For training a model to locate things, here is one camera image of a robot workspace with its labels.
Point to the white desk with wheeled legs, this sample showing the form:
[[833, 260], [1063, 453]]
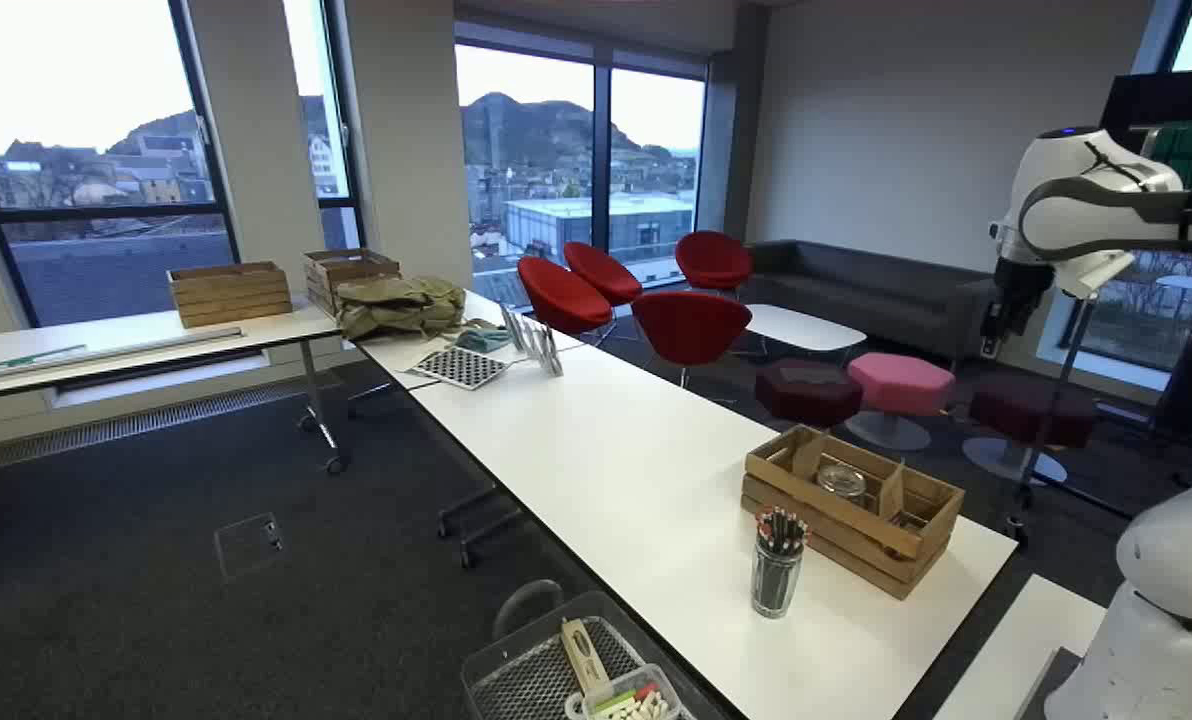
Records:
[[130, 340]]

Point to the maroon round stool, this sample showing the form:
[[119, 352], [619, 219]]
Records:
[[1028, 412], [806, 392]]

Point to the small clear stand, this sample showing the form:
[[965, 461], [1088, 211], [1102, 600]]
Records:
[[514, 327]]

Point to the red swivel chair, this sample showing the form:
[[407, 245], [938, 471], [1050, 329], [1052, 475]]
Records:
[[604, 270], [688, 327], [713, 258], [560, 302]]

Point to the pink round stool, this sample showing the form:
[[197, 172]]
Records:
[[903, 380]]

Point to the thin black tripod stand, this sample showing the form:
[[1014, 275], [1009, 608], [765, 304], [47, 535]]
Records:
[[1056, 402]]

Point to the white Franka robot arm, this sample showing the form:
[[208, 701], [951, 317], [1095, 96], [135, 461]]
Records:
[[1088, 172]]

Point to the colourful small box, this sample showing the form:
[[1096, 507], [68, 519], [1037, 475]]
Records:
[[630, 699]]

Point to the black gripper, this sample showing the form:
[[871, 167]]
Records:
[[1027, 287]]

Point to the square floor outlet cover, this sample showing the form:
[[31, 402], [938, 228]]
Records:
[[245, 546]]

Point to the teal flat item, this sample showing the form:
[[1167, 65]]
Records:
[[483, 339]]

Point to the olive green fabric bag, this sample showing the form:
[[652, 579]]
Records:
[[397, 304]]

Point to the clear glass jar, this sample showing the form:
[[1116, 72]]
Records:
[[842, 483]]

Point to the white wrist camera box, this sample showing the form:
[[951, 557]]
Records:
[[1095, 275]]

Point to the grey sofa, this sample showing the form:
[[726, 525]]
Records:
[[877, 287]]

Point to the mesh pen cup with pens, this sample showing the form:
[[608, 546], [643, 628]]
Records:
[[777, 573]]

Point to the open wooden slat crate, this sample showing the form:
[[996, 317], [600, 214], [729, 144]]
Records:
[[861, 540]]

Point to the dark wooden crate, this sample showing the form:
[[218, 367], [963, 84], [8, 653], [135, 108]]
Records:
[[339, 265]]

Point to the black screen on stand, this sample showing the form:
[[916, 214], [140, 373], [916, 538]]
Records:
[[1170, 102]]

